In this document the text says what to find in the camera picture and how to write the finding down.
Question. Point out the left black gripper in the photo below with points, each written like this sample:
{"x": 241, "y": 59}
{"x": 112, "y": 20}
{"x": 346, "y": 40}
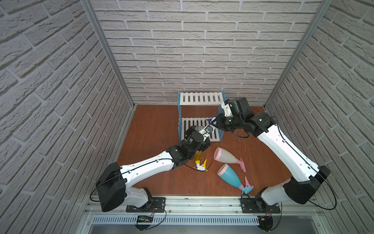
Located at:
{"x": 203, "y": 143}

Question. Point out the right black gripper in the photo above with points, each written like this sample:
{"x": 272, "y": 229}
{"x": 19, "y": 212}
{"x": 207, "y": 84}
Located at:
{"x": 215, "y": 121}

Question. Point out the clear spray bottle blue cap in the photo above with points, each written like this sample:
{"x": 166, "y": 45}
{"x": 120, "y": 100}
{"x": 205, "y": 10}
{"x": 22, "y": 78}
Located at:
{"x": 211, "y": 120}

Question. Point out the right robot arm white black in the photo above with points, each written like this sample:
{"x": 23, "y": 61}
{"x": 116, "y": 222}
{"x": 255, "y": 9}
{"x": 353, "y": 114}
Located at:
{"x": 306, "y": 177}

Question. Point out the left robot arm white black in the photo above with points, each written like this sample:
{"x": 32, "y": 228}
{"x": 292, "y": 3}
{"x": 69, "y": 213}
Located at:
{"x": 115, "y": 185}

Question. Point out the blue white slatted shelf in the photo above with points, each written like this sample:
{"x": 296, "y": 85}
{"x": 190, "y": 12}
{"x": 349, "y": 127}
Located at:
{"x": 203, "y": 99}

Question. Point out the pile of thin dry straws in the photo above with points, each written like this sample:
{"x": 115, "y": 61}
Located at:
{"x": 243, "y": 141}

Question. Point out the white pink spray bottle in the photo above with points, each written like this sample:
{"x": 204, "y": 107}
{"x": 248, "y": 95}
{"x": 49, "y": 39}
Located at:
{"x": 224, "y": 156}

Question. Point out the teal pink spray bottle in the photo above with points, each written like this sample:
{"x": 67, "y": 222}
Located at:
{"x": 227, "y": 174}

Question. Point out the green circuit board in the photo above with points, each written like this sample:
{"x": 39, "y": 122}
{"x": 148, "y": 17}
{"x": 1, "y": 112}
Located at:
{"x": 144, "y": 219}

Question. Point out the black round connector box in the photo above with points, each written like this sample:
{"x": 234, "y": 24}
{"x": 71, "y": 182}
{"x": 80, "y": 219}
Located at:
{"x": 265, "y": 223}

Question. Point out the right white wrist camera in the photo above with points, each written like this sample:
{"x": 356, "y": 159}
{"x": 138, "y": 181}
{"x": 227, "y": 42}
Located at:
{"x": 226, "y": 106}

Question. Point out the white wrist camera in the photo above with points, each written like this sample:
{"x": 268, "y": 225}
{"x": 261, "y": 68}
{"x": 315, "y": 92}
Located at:
{"x": 207, "y": 130}
{"x": 226, "y": 106}

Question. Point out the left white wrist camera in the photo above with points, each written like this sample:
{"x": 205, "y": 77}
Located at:
{"x": 207, "y": 130}

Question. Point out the aluminium front rail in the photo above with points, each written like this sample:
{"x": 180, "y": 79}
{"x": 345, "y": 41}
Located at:
{"x": 231, "y": 205}

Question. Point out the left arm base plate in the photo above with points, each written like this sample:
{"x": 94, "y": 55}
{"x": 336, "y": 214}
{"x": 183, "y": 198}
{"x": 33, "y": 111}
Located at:
{"x": 156, "y": 204}

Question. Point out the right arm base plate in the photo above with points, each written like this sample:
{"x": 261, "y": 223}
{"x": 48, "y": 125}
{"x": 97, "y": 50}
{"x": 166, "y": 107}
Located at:
{"x": 253, "y": 205}

